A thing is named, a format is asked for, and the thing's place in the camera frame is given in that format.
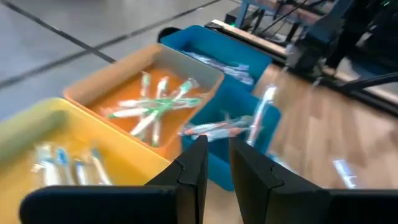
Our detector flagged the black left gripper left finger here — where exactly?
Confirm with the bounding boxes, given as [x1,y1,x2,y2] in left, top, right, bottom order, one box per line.
[19,135,209,224]

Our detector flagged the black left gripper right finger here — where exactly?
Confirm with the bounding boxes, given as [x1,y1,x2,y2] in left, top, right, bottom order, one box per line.
[229,136,398,224]

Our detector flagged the green toothbrushes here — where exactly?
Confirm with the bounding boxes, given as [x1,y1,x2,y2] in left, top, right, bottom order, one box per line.
[130,79,200,138]

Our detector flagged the yellow blue toothbrush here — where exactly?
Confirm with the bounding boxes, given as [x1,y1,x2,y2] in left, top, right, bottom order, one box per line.
[30,142,62,187]

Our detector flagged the purple bristle toothbrush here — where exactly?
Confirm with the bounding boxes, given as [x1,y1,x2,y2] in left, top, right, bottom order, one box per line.
[183,51,249,72]

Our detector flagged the yellow plastic bin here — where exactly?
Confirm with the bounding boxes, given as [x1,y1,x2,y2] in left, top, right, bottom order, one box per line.
[0,98,171,224]

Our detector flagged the small teal plastic bin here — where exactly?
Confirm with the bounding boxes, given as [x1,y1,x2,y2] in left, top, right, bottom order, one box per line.
[182,83,282,192]

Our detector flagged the orange plastic bin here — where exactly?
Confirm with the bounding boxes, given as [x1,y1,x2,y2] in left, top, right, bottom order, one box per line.
[63,43,225,161]

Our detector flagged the large teal-blue plastic bin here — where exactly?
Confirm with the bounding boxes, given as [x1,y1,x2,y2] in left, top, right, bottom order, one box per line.
[160,24,274,94]

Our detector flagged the black aluminium rig frame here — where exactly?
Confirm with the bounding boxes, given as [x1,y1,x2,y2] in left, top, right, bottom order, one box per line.
[206,20,398,119]

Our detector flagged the grey desk leg frame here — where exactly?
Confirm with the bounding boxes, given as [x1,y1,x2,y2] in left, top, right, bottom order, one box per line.
[234,0,355,46]

